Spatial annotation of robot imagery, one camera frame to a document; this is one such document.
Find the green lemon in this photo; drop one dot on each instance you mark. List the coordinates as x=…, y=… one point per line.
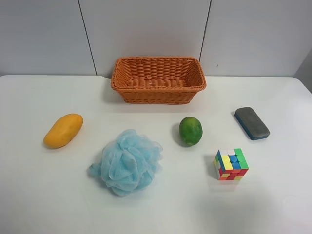
x=190, y=131

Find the orange woven basket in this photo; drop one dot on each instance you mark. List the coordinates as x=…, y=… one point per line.
x=158, y=80

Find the light blue bath loofah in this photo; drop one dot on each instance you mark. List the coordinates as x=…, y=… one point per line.
x=128, y=164

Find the multicoloured puzzle cube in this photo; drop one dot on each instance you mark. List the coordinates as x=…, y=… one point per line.
x=230, y=164

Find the yellow mango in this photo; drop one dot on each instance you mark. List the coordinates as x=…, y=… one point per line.
x=63, y=131

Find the grey blue whiteboard eraser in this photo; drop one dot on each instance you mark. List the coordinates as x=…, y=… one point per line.
x=251, y=123

